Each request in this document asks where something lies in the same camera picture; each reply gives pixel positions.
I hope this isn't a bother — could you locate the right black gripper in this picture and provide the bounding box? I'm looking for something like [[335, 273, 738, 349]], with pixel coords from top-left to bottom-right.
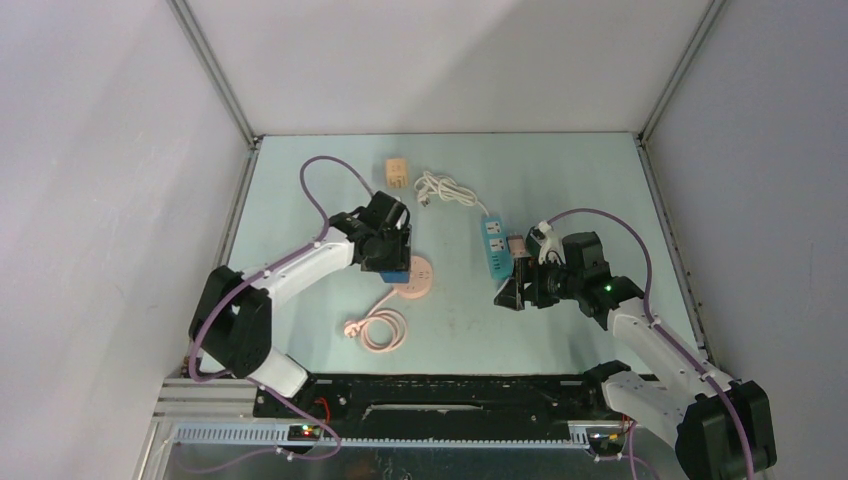
[[494, 255, 583, 310]]

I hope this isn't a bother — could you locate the blue cube socket adapter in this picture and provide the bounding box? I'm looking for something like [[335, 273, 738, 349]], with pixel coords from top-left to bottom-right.
[[379, 270, 410, 284]]

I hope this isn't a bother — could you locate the yellow cube socket adapter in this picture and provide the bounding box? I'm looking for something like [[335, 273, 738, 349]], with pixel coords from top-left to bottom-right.
[[385, 157, 409, 189]]

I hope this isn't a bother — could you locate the dark green cube socket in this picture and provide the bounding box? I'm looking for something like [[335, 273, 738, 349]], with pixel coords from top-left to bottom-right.
[[525, 227, 544, 258]]

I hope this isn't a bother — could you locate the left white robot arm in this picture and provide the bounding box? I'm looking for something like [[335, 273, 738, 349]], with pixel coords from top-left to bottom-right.
[[188, 191, 412, 417]]

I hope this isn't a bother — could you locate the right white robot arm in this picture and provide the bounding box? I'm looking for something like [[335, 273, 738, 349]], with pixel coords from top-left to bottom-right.
[[491, 224, 777, 479]]

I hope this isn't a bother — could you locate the small pink plug adapter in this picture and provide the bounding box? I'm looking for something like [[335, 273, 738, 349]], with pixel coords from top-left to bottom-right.
[[507, 234, 529, 260]]

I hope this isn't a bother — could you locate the teal power strip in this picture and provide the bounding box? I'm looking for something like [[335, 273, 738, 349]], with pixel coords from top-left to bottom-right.
[[481, 215, 513, 281]]

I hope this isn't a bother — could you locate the pink round power strip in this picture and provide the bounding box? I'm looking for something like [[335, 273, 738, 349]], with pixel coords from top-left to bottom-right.
[[393, 255, 434, 300]]

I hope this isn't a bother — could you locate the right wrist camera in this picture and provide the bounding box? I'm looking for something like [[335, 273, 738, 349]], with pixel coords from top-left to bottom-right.
[[532, 221, 565, 265]]

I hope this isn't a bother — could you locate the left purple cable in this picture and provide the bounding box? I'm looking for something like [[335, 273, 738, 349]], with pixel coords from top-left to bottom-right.
[[186, 154, 376, 476]]

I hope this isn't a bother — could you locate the white coiled power cord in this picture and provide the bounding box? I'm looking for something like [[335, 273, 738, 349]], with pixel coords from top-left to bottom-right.
[[413, 170, 490, 219]]

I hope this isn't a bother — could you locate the pink coiled cord with plug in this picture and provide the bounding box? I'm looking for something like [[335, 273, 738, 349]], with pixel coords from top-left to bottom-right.
[[343, 288, 409, 355]]

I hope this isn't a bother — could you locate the black front rail frame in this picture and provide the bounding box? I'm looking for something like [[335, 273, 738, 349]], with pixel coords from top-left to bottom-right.
[[291, 373, 627, 443]]

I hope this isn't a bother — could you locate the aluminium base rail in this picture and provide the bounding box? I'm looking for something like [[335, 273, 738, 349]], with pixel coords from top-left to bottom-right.
[[132, 377, 770, 480]]

